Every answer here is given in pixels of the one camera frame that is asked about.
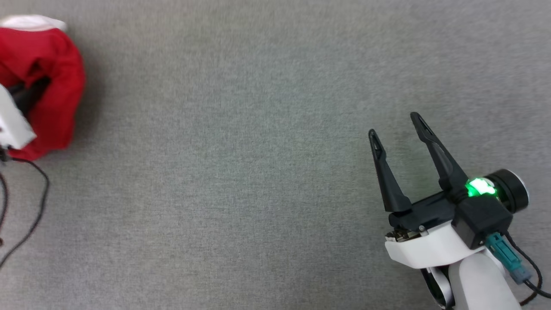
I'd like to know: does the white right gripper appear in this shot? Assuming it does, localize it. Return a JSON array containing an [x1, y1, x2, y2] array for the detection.
[[368, 112, 529, 270]]

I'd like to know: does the grey fabric sofa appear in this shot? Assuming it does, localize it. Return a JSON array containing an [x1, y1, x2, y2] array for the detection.
[[0, 0, 551, 310]]

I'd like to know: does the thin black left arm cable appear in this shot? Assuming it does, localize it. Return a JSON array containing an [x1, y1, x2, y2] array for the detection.
[[0, 149, 10, 247]]

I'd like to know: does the teal plug right camera cable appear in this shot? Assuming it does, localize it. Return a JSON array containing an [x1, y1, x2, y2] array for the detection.
[[486, 232, 551, 307]]

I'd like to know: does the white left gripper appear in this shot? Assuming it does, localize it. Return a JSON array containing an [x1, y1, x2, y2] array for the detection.
[[0, 76, 51, 150]]

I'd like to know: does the red basketball jersey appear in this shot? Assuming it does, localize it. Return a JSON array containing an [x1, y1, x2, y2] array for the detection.
[[0, 15, 86, 161]]

